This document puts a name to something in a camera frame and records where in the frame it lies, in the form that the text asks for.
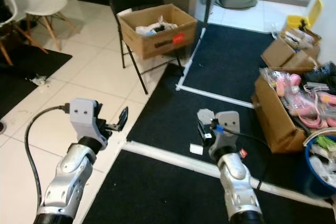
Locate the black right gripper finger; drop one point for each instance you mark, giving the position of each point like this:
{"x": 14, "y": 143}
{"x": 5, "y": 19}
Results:
{"x": 206, "y": 117}

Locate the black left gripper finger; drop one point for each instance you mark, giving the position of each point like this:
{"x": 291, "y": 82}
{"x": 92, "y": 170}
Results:
{"x": 123, "y": 118}

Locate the crumpled floor trash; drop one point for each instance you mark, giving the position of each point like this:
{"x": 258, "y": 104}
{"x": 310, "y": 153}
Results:
{"x": 39, "y": 81}

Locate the black trash piece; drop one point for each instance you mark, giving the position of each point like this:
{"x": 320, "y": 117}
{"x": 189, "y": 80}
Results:
{"x": 161, "y": 27}

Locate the yellow rubbish bin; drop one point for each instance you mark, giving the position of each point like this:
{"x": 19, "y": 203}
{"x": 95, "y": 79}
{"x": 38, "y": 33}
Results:
{"x": 296, "y": 22}

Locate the white paper scrap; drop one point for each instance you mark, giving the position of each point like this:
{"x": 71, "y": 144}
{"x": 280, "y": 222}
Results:
{"x": 196, "y": 149}

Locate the small red tag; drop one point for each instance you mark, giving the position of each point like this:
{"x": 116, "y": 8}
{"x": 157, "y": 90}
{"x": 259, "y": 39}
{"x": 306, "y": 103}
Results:
{"x": 243, "y": 153}

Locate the large black carpet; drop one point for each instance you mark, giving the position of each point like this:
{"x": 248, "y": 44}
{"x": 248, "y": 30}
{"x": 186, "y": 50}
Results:
{"x": 226, "y": 61}

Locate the large open cardboard box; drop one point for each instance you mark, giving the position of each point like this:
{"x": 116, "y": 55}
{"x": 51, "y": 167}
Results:
{"x": 275, "y": 119}

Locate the cardboard box with red label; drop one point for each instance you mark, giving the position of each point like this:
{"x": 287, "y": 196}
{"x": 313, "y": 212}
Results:
{"x": 157, "y": 43}

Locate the white plastic bag blue print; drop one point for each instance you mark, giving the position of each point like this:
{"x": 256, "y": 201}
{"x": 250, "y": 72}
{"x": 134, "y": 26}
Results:
{"x": 147, "y": 29}

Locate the small open cardboard box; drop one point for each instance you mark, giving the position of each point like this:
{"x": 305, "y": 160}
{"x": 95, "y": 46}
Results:
{"x": 281, "y": 56}

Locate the small black floor mat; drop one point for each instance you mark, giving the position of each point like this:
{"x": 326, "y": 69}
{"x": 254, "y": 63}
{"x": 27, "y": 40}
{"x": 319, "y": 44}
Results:
{"x": 31, "y": 66}

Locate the pink items in clear plastic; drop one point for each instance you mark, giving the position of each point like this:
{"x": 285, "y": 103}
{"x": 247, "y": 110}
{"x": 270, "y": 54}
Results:
{"x": 307, "y": 103}

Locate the blue bucket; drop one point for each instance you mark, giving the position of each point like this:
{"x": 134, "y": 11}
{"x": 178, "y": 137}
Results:
{"x": 317, "y": 182}

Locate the black bundle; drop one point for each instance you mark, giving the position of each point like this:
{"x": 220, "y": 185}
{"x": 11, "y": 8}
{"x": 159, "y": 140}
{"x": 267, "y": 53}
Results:
{"x": 326, "y": 74}

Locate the white chair wooden legs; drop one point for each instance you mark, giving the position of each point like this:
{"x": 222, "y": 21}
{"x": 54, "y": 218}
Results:
{"x": 42, "y": 1}
{"x": 5, "y": 3}

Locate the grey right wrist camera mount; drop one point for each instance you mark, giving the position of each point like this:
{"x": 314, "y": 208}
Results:
{"x": 227, "y": 129}

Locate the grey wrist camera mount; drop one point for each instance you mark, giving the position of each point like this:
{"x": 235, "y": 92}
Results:
{"x": 84, "y": 116}
{"x": 227, "y": 129}

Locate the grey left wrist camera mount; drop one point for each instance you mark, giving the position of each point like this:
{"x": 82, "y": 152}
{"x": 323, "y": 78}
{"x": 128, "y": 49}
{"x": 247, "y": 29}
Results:
{"x": 84, "y": 116}

